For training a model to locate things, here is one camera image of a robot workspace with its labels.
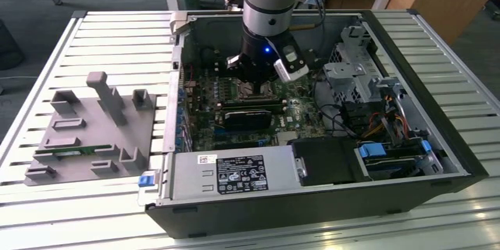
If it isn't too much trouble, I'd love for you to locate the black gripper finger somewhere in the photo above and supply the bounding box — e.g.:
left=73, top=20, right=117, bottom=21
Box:
left=252, top=81, right=272, bottom=98

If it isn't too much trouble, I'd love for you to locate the metal socket cover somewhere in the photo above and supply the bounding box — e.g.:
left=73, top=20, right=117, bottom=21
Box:
left=233, top=81, right=279, bottom=101

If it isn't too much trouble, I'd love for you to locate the CPU socket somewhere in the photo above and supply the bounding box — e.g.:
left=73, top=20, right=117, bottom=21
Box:
left=231, top=80, right=279, bottom=101

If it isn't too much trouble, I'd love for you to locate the black graphics card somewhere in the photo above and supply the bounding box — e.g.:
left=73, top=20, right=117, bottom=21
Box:
left=220, top=109, right=273, bottom=131

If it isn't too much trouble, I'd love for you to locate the green motherboard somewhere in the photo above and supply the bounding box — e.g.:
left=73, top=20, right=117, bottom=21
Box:
left=180, top=61, right=340, bottom=153

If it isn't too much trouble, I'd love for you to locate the metal drive cage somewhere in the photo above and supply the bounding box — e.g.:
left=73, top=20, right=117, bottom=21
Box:
left=323, top=26, right=407, bottom=110

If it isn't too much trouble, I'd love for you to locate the black plastic shroud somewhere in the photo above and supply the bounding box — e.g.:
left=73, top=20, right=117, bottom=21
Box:
left=291, top=138, right=372, bottom=187

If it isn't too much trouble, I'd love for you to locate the blue disk carrier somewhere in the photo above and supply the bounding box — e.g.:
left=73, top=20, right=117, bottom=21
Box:
left=356, top=141, right=431, bottom=181

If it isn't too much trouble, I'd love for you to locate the silver power supply unit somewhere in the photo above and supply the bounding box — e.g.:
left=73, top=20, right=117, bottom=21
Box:
left=171, top=147, right=304, bottom=201

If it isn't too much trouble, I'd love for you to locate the black PC case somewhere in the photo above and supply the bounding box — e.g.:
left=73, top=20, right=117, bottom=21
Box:
left=137, top=9, right=489, bottom=239

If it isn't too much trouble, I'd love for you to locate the grey parts rack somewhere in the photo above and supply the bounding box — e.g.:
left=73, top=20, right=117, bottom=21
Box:
left=23, top=71, right=157, bottom=187

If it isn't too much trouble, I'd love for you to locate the green RAM stick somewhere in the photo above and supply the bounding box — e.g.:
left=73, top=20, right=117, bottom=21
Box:
left=33, top=143, right=112, bottom=157

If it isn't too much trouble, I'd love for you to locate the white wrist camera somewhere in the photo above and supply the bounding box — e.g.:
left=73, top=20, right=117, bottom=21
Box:
left=272, top=43, right=311, bottom=83

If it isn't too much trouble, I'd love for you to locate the coloured power wire bundle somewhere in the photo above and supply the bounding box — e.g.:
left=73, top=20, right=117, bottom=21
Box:
left=361, top=94, right=412, bottom=145

